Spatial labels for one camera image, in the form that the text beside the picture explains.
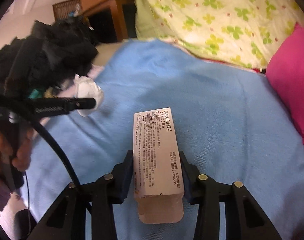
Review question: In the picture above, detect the white printed medicine box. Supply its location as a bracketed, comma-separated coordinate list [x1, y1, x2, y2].
[132, 108, 185, 224]

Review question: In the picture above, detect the person's left hand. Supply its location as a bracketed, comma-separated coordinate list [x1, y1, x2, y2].
[0, 128, 34, 212]

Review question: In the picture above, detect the teal cloth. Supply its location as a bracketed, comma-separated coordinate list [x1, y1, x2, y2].
[28, 88, 45, 99]

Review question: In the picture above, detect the pink bed sheet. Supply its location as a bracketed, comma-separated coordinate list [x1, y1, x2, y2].
[0, 64, 104, 239]

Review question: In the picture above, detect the blue towel blanket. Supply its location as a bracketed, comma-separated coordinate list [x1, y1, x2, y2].
[20, 38, 304, 240]

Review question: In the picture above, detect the magenta pillow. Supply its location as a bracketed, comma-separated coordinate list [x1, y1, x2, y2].
[266, 24, 304, 144]

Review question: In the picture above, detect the green clover quilt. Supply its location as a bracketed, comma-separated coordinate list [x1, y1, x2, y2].
[135, 0, 304, 69]

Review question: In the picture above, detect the black cable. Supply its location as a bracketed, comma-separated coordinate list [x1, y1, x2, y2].
[0, 97, 93, 215]

